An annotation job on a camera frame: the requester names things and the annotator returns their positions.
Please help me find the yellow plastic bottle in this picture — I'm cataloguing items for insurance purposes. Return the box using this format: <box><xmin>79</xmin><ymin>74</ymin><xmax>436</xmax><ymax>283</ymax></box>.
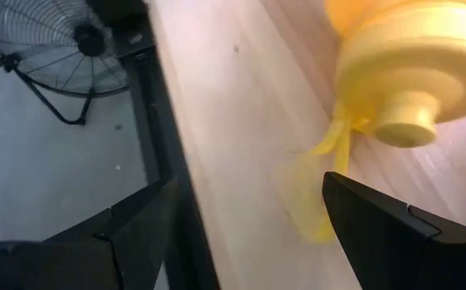
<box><xmin>276</xmin><ymin>0</ymin><xmax>466</xmax><ymax>245</ymax></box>

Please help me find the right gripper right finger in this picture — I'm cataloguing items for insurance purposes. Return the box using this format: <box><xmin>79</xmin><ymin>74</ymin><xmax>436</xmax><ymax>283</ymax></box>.
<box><xmin>322</xmin><ymin>171</ymin><xmax>466</xmax><ymax>290</ymax></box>

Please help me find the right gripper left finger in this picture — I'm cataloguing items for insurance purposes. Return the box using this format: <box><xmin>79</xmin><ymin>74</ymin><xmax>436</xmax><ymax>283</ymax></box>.
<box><xmin>0</xmin><ymin>176</ymin><xmax>179</xmax><ymax>290</ymax></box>

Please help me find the black floor fan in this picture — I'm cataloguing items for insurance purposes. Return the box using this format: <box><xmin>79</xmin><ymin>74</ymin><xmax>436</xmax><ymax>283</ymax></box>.
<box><xmin>0</xmin><ymin>0</ymin><xmax>133</xmax><ymax>126</ymax></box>

